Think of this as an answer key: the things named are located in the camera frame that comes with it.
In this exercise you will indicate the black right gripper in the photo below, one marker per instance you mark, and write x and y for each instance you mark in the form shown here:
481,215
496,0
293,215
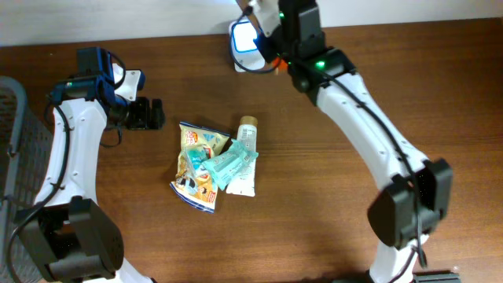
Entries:
266,48

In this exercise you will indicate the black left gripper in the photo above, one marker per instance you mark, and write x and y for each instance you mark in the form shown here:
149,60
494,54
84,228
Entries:
141,114

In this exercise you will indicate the yellow snack bag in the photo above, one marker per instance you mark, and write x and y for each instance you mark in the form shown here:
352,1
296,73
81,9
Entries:
199,193

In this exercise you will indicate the teal sachet packet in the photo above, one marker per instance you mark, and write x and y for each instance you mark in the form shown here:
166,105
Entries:
228,165

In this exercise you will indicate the white tube tan cap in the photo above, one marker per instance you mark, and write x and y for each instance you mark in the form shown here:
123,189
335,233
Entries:
244,183

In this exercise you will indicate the orange spaghetti packet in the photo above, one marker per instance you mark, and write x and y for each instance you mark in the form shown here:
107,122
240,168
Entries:
279,66

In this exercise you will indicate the small teal packet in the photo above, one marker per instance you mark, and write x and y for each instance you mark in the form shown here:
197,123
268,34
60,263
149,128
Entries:
195,155

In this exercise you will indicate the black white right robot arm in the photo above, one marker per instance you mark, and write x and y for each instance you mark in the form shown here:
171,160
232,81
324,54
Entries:
414,192

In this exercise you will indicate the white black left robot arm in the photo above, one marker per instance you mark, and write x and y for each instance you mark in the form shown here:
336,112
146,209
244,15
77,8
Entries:
52,228

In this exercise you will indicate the white barcode scanner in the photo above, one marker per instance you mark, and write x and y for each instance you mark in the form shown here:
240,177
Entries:
243,49

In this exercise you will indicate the grey plastic mesh basket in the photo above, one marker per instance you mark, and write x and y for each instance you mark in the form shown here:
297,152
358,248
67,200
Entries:
25,149

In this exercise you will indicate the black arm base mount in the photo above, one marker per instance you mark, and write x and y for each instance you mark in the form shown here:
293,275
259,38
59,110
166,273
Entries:
443,276

